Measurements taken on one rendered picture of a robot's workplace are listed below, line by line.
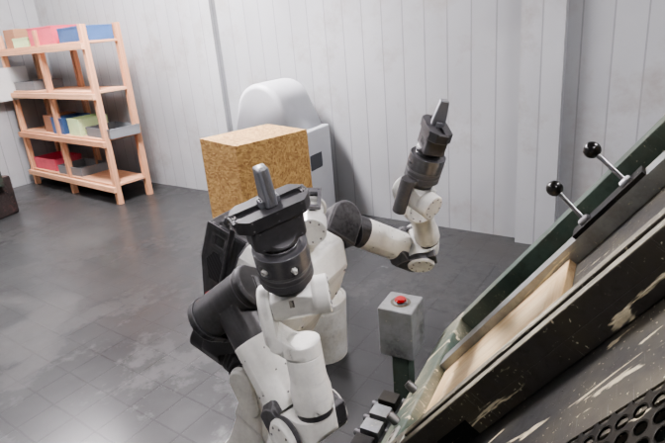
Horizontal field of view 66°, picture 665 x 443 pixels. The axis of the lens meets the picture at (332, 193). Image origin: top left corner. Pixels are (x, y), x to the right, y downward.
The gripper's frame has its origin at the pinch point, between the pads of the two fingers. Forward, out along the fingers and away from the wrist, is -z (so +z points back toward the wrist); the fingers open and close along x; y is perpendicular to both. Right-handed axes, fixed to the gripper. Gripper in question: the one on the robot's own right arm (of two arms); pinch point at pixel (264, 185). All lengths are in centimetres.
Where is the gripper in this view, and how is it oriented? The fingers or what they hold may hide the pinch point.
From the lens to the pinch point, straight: 73.6
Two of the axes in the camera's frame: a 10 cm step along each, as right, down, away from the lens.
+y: 5.0, 4.3, -7.5
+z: 1.3, 8.2, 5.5
